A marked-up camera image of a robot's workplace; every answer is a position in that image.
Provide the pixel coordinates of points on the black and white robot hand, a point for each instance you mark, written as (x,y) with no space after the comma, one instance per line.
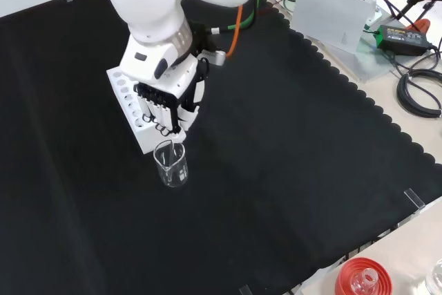
(179,84)

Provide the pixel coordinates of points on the white test tube rack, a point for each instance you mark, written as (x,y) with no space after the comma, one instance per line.
(152,139)

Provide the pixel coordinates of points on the clear glass beaker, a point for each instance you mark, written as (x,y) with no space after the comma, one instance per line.
(171,174)

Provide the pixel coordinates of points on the black bench cloth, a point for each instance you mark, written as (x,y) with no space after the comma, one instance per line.
(241,153)

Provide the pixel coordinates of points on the pale board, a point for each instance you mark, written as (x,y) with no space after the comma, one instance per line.
(328,15)

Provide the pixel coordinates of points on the black power adapter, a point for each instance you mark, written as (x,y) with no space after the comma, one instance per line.
(402,41)

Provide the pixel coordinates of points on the orange clamp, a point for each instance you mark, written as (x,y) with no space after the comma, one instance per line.
(424,25)

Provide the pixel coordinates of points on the red ribbed funnel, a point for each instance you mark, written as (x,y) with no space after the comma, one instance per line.
(345,274)

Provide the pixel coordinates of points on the small clear glass flask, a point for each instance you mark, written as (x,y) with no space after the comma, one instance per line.
(369,276)

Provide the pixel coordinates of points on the clear glass vessel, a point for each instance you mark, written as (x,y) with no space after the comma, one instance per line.
(436,277)

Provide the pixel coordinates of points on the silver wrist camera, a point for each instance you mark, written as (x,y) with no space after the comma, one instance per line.
(215,57)

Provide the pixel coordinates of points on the metal base plate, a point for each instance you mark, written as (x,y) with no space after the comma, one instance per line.
(369,63)

